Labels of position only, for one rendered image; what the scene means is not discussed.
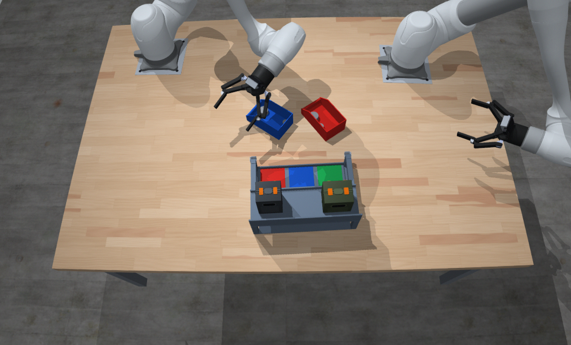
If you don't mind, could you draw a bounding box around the blue bin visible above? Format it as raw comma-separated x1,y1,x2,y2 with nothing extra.
246,100,293,140

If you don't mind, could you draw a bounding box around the dark green case with orange latches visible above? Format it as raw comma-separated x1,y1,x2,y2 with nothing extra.
321,180,354,213

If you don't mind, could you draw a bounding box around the dark grey shelf rack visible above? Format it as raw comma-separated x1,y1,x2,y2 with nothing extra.
249,151,363,234

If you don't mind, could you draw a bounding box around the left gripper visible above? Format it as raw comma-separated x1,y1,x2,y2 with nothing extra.
457,99,528,149

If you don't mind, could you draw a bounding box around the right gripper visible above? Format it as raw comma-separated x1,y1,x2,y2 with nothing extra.
214,65,274,131

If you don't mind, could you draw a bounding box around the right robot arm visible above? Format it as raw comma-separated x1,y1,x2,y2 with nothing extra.
131,0,306,77

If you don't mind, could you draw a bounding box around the red bin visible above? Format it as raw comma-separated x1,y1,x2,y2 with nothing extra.
301,97,346,141

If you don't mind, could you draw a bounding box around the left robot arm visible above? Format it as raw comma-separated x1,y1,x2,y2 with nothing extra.
378,0,571,167

